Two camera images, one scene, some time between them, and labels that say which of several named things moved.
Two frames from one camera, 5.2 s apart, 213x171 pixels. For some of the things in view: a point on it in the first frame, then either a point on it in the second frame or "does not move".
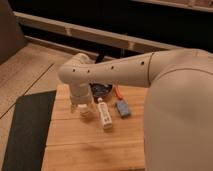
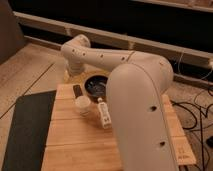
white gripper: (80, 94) → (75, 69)
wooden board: (76, 143) does not move
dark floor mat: (29, 131) does not move
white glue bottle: (106, 119) does not move
